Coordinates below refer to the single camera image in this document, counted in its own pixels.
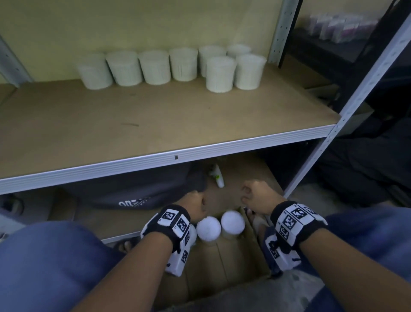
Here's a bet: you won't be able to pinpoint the small white spray bottle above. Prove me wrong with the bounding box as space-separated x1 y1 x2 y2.
208 164 225 189

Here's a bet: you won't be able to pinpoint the brown cardboard box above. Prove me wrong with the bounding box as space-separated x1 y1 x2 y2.
154 205 274 309

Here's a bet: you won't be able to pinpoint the grey metal shelf wooden boards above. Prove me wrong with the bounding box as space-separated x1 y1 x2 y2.
0 0 411 245

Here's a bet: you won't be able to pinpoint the person's right leg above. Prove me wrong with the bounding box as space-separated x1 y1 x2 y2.
256 205 411 312

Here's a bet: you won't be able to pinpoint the person's left leg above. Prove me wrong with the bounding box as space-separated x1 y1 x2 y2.
0 221 126 312

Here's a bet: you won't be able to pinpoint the black wristband with markers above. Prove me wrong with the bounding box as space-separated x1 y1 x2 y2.
270 201 328 255
140 204 197 253

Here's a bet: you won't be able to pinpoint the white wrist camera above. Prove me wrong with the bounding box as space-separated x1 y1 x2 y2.
164 225 197 278
265 233 302 276

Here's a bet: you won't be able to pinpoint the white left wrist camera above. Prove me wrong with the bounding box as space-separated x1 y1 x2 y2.
164 225 197 278

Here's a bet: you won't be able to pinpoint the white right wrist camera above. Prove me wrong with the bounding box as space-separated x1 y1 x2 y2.
265 233 302 276

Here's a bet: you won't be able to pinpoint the black right wristband with markers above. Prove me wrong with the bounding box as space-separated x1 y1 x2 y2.
270 201 328 255

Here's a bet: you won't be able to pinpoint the pile of small plastic packets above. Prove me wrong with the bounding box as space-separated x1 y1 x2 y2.
307 12 379 44

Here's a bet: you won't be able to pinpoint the person's leg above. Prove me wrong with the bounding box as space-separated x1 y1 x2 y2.
0 221 126 312
256 205 411 312

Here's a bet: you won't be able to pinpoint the person's left forearm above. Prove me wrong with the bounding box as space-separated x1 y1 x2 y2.
72 230 176 312

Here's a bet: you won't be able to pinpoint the person's right hand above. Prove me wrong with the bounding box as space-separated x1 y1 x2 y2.
241 179 286 216

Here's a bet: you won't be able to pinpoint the black left wristband with markers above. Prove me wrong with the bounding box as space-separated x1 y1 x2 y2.
140 204 197 253

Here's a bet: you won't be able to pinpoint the person's left hand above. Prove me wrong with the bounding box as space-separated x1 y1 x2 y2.
175 190 208 222

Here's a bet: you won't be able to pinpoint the dark grey printed bag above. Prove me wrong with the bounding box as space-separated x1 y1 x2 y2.
61 162 208 210

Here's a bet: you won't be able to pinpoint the person's left foot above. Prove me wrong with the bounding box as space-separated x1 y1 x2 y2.
114 239 139 255

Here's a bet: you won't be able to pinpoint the group of white cotton-swab tubs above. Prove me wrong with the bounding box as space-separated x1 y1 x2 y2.
77 43 268 94

